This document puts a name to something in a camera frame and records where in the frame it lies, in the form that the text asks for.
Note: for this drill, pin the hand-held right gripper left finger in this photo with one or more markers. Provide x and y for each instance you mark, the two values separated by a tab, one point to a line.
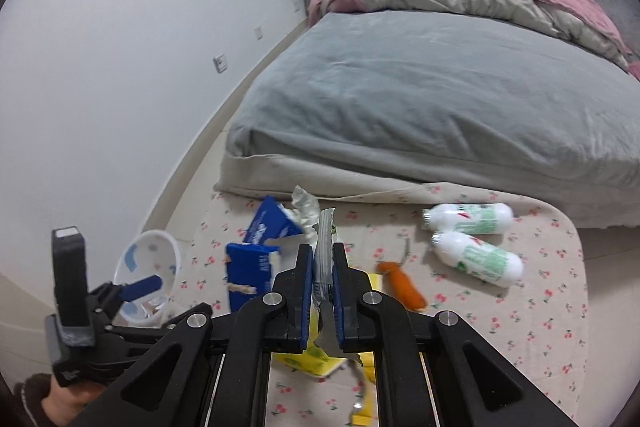
305	302

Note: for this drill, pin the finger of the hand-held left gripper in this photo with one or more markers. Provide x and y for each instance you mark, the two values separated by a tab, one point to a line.
145	285
140	329

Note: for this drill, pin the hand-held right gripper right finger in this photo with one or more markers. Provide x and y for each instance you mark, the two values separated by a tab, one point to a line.
340	302

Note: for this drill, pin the white plastic bucket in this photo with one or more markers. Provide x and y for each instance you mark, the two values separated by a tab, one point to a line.
150	252

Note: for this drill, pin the silver foil wrapper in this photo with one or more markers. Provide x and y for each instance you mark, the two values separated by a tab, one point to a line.
325	257

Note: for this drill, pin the yellow packet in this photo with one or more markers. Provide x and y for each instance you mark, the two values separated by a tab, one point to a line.
300	359

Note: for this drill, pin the blue snack box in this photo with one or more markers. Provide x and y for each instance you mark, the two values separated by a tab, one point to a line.
250	264

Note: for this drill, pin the torn blue tissue packet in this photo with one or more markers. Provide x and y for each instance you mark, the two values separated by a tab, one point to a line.
270	222

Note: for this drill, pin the white tissue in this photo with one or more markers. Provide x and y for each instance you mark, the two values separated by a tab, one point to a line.
306	207

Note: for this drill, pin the white bottle green label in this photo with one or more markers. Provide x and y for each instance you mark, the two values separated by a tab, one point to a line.
480	259
470	218

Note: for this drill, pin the beige mattress cover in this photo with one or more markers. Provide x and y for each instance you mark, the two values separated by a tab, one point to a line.
280	174

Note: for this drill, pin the floral cherry print mat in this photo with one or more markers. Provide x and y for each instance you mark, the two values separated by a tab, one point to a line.
500	332

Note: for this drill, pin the grey blanket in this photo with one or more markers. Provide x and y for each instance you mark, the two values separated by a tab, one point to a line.
425	97

